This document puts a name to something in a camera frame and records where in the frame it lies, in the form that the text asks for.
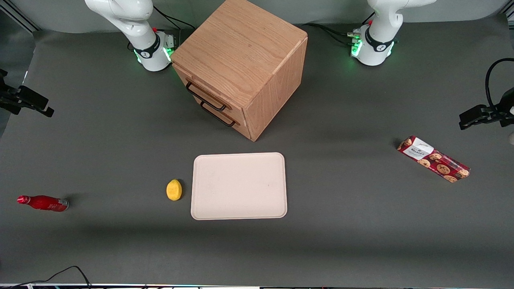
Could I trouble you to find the black metal drawer handle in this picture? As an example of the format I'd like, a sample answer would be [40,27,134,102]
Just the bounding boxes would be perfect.
[200,101,237,128]
[186,81,227,112]

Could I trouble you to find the black right arm base cable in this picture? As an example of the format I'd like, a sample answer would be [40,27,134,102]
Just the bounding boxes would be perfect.
[153,6,196,31]

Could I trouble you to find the aluminium frame profile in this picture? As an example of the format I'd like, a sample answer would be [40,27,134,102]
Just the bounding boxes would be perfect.
[0,6,41,33]

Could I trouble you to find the red soda bottle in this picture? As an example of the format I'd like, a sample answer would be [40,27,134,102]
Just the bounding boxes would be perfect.
[17,195,69,212]

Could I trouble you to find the wooden drawer with black handle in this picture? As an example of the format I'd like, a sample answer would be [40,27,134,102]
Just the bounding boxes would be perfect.
[173,63,245,119]
[188,86,252,139]

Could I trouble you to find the beige rectangular tray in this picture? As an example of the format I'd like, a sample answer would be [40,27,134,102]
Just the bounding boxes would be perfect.
[191,152,288,221]

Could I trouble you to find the black cable at table edge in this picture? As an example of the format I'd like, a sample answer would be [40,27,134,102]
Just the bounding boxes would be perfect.
[0,266,92,289]

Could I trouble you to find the red cookie box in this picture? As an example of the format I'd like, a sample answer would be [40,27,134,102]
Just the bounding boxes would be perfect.
[397,136,471,183]

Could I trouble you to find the dark grey table mat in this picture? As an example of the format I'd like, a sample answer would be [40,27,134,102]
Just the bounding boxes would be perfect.
[0,15,514,288]

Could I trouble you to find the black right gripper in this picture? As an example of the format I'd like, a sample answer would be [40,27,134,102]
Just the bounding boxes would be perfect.
[0,82,55,118]

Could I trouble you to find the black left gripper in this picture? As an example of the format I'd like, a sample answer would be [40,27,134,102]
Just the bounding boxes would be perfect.
[459,88,514,130]

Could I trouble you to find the yellow lemon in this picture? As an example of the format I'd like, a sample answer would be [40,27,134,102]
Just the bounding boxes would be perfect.
[166,179,183,201]

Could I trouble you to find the wooden two-drawer cabinet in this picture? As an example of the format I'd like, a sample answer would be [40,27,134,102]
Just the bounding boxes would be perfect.
[170,0,309,142]

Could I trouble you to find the black left arm base cables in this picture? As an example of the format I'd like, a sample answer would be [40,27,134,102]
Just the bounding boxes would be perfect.
[307,23,362,47]

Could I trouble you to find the black looped wrist camera cable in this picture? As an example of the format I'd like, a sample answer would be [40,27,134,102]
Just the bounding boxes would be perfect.
[485,58,514,110]

